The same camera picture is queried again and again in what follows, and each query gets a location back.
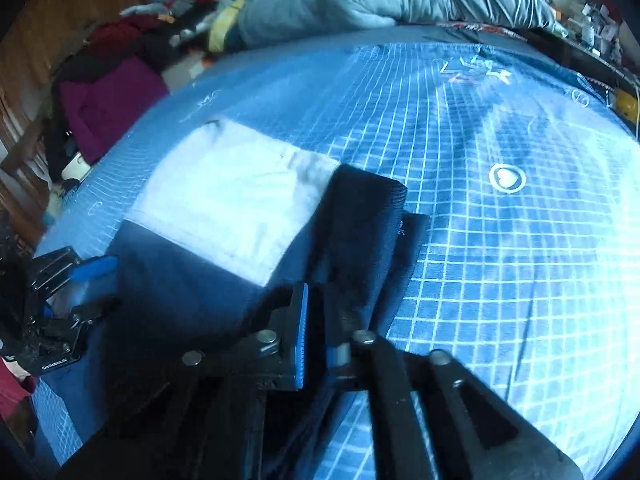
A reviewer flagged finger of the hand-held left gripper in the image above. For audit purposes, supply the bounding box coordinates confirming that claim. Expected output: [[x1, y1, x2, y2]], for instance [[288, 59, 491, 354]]
[[70, 297, 122, 327], [70, 255, 121, 285]]

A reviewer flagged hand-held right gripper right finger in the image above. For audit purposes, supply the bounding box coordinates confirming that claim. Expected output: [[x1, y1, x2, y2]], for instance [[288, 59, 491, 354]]
[[325, 329, 586, 480]]

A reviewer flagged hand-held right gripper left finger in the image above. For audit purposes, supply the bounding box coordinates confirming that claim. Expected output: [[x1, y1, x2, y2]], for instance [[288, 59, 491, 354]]
[[60, 282, 311, 480]]

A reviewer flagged navy and grey work jacket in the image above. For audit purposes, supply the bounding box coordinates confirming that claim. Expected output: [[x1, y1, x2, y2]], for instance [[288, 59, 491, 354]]
[[65, 119, 433, 480]]

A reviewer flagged person's left forearm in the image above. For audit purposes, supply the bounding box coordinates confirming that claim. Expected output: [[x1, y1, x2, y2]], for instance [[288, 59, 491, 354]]
[[0, 355, 38, 403]]

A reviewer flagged pile of mixed clothes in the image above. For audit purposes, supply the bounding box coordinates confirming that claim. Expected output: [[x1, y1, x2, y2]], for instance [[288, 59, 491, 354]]
[[120, 0, 251, 46]]

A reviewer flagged purple garment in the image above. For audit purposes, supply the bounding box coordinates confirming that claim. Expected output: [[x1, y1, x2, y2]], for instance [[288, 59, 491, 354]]
[[57, 57, 168, 166]]

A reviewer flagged blue checked bed sheet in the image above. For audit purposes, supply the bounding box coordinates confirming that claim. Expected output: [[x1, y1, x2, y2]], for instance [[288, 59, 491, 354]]
[[30, 25, 640, 480]]

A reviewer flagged black garment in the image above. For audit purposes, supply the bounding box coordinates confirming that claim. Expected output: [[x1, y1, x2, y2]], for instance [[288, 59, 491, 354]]
[[65, 30, 201, 86]]

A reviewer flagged yellow pillow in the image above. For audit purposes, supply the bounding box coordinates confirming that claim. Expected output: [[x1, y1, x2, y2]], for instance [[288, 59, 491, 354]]
[[207, 0, 248, 53]]

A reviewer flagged red patterned cloth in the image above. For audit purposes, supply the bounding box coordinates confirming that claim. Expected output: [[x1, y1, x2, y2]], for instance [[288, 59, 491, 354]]
[[435, 20, 516, 37]]

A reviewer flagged dark desk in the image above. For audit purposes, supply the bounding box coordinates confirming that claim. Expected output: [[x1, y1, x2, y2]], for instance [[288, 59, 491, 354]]
[[520, 25, 640, 111]]

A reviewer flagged yellow container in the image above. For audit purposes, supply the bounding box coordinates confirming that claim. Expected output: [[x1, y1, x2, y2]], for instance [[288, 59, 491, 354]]
[[615, 90, 640, 116]]

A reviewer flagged pile of small boxes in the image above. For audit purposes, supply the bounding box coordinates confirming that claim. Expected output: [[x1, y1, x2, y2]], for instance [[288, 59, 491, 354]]
[[567, 0, 626, 56]]

